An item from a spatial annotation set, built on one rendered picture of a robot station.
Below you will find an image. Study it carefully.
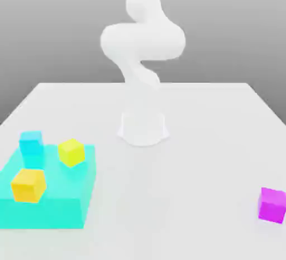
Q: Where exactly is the small yellow-green cube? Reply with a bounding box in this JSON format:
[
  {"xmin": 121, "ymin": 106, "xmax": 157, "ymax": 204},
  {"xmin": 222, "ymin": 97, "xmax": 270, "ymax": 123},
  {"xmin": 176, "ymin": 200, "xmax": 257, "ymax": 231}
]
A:
[{"xmin": 58, "ymin": 138, "xmax": 86, "ymax": 168}]

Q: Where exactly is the small cyan cube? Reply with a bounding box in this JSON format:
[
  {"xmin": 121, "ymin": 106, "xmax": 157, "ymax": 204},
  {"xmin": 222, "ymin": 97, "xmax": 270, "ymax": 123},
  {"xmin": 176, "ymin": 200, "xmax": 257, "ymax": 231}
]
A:
[{"xmin": 18, "ymin": 131, "xmax": 45, "ymax": 170}]

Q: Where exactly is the small orange-yellow cube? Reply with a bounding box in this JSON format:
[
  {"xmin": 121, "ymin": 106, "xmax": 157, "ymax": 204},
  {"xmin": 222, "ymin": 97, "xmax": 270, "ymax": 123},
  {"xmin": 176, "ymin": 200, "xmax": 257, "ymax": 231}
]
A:
[{"xmin": 10, "ymin": 168, "xmax": 47, "ymax": 204}]

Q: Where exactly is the small magenta cube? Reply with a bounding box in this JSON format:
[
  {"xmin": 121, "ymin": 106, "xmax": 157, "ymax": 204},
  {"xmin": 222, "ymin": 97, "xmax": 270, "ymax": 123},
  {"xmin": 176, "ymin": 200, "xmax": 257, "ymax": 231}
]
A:
[{"xmin": 258, "ymin": 187, "xmax": 286, "ymax": 224}]

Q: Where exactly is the large turquoise box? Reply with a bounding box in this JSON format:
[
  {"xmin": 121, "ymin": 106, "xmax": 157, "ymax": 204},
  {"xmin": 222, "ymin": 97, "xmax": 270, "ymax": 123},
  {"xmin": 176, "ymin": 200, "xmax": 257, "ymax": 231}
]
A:
[{"xmin": 0, "ymin": 144, "xmax": 97, "ymax": 230}]

